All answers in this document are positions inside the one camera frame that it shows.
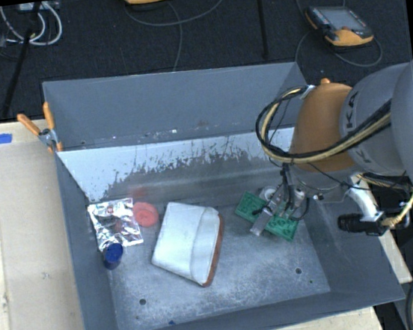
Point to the pale grey metal gripper finger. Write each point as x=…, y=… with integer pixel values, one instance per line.
x=260, y=223

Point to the dark green flat block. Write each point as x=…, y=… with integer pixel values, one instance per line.
x=248, y=204

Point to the grey metal bin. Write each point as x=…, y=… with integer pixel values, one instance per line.
x=218, y=257

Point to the silver foil packet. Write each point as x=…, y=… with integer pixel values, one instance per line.
x=118, y=223

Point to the dark blue small cup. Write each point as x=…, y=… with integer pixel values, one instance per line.
x=112, y=255

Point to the pale brown flat board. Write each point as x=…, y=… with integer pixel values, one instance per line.
x=31, y=240

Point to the black cylinder on white bracket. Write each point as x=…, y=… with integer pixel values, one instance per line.
x=362, y=200

